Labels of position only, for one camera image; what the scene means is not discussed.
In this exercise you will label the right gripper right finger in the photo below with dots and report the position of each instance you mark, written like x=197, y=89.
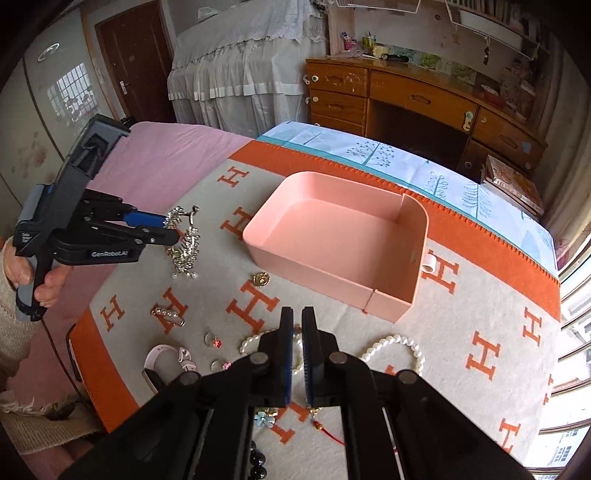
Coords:
x=317, y=346

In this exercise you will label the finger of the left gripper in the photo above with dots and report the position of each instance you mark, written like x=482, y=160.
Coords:
x=139, y=218
x=143, y=235

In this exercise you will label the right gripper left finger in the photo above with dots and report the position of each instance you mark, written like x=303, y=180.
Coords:
x=274, y=376

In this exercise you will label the silver ring pink stone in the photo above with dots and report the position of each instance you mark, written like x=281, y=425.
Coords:
x=219, y=365

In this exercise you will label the silver ring red stone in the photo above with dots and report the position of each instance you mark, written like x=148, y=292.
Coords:
x=211, y=340

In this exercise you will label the silver pearl hair clip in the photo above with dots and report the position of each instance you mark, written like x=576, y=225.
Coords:
x=167, y=316

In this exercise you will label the pink plastic tray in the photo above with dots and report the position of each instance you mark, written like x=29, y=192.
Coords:
x=356, y=243

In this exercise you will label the pink smart watch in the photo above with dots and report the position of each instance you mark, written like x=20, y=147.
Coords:
x=163, y=364

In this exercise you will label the left beige knit sleeve forearm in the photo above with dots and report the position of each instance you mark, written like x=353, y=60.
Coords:
x=29, y=428

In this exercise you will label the left hand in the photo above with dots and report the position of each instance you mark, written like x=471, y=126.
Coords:
x=32, y=276

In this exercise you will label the pink bed sheet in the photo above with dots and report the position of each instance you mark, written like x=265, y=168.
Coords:
x=153, y=166

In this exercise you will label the gold round brooch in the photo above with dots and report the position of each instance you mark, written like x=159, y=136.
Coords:
x=260, y=279

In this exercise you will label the orange white H blanket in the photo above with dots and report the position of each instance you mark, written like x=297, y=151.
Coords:
x=483, y=330

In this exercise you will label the white wardrobe door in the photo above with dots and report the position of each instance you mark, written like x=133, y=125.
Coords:
x=45, y=103

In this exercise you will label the dark brown door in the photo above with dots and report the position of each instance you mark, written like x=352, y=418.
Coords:
x=137, y=57

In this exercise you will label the white lace covered piano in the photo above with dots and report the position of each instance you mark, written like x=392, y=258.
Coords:
x=242, y=70

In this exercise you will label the blue white tree-print cloth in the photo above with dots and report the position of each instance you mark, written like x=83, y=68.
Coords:
x=478, y=202

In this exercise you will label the window security grille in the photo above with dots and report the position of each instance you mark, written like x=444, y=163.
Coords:
x=568, y=420

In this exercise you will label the stack of books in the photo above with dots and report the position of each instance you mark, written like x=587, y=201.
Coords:
x=511, y=185

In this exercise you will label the wooden desk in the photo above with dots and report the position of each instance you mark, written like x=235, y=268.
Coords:
x=426, y=113

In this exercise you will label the beige curtain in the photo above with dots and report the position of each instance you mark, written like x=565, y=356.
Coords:
x=563, y=175

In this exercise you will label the wooden bookshelf with books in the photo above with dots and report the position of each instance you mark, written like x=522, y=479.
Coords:
x=531, y=25

